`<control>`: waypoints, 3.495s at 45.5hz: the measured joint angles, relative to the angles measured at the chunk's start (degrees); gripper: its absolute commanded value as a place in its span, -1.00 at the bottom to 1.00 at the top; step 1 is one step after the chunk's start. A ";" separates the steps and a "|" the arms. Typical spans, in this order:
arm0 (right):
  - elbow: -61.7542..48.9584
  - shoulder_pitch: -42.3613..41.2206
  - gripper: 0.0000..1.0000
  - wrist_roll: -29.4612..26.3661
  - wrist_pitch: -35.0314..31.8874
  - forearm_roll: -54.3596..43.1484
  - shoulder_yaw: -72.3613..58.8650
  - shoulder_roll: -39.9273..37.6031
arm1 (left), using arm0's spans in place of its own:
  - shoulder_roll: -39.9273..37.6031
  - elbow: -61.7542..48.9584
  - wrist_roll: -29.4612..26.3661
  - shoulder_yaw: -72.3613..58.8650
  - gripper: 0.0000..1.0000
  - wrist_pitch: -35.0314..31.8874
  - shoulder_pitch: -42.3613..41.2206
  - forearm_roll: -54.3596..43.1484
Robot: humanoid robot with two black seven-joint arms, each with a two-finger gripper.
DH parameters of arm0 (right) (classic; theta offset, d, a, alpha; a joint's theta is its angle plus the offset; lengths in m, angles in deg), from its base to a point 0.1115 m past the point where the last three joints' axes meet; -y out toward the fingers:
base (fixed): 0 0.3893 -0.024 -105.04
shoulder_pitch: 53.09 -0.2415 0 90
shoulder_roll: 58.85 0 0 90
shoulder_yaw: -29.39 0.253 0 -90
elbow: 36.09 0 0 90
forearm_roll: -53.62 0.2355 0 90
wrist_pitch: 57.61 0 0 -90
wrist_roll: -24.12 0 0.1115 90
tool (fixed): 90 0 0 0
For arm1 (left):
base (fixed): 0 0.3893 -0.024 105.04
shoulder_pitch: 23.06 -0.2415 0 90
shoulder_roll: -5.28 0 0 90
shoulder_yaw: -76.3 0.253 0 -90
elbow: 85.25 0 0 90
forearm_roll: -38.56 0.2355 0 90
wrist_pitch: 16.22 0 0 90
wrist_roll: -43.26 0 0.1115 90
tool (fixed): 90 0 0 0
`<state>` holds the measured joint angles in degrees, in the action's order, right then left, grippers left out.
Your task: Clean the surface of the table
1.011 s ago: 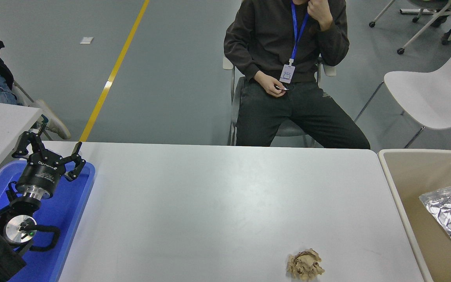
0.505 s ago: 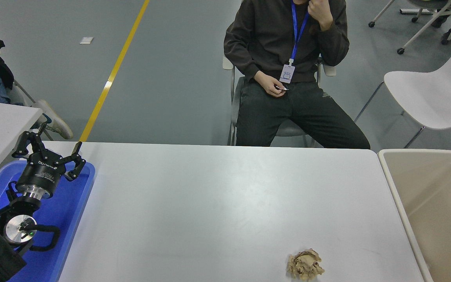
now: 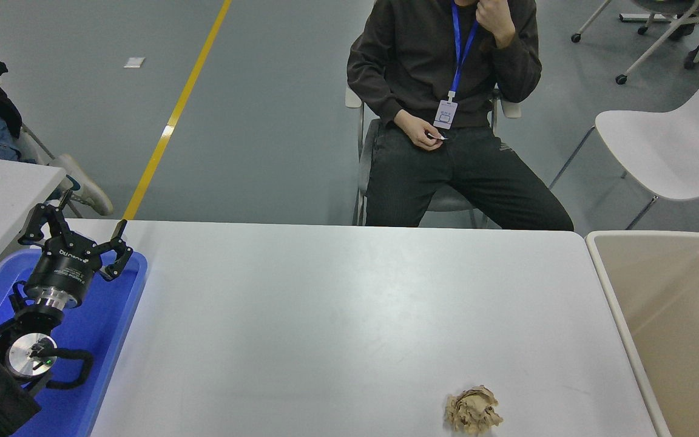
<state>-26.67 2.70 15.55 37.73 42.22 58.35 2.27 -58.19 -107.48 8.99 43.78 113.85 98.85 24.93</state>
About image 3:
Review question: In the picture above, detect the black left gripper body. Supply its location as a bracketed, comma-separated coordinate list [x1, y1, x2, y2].
[25, 234, 103, 299]

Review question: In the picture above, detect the tan paper ball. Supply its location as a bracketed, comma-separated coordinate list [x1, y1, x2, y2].
[444, 385, 504, 435]

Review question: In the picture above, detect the person's right hand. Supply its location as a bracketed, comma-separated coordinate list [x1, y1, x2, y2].
[394, 109, 447, 151]

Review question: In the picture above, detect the person's left hand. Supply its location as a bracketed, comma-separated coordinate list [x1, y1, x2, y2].
[476, 0, 517, 49]

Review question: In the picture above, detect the blue plastic tray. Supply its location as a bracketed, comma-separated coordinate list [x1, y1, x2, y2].
[0, 248, 149, 437]

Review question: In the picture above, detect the yellow floor tape line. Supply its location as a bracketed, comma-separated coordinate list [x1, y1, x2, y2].
[122, 0, 233, 220]

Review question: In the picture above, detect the grey chair with white armrests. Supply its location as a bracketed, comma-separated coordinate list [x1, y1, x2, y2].
[345, 85, 523, 228]

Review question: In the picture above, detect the large pale bin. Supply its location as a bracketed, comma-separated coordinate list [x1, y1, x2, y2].
[586, 229, 699, 437]

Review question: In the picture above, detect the white base bar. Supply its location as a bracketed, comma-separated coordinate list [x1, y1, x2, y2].
[620, 12, 699, 24]

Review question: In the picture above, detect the white shell chair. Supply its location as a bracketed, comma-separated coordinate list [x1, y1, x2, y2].
[550, 49, 699, 239]

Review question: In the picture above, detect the white rolling chair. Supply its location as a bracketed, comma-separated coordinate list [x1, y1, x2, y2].
[571, 0, 699, 86]

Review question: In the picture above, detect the grey metal chair frame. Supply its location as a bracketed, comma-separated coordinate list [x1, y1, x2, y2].
[18, 121, 86, 219]

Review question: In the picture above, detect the blue lanyard with badge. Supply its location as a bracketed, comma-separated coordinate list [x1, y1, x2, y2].
[433, 0, 479, 130]

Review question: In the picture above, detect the seated person with lanyard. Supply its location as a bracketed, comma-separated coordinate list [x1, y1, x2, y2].
[346, 0, 575, 231]

